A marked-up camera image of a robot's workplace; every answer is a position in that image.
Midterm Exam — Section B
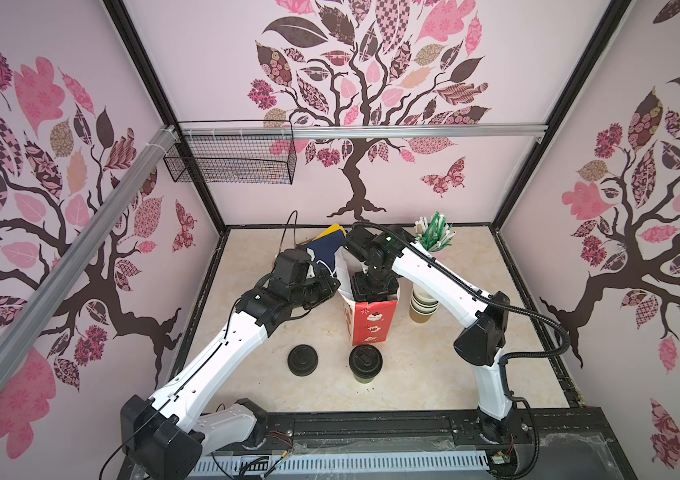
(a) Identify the white red paper bag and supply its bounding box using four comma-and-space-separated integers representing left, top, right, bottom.
334, 247, 400, 346

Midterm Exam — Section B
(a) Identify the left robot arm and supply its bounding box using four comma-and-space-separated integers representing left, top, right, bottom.
120, 249, 340, 479

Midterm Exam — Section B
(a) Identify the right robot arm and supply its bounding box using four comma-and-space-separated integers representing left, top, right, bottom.
344, 222, 571, 423

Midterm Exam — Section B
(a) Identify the navy napkin stack box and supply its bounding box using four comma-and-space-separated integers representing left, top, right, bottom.
298, 224, 346, 272

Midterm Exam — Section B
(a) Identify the stack of paper cups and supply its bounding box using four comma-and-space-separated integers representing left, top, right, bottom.
409, 284, 439, 324

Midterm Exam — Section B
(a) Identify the stack of black lids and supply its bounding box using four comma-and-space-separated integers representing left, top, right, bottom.
287, 344, 318, 377

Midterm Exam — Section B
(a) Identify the black wire basket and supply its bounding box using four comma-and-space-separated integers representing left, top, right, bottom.
164, 120, 297, 185

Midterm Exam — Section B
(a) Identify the aluminium rail back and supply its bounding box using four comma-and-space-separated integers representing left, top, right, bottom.
181, 122, 548, 140

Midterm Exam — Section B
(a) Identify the aluminium rail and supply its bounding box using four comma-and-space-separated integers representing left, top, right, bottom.
181, 122, 548, 140
0, 125, 179, 392

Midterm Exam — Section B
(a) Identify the white cable duct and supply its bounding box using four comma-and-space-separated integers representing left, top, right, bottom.
189, 451, 489, 479

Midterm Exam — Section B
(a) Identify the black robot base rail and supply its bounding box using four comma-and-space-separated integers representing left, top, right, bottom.
117, 407, 638, 480

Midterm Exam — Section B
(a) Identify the aluminium rail left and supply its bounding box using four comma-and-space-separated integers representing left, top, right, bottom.
0, 125, 179, 392

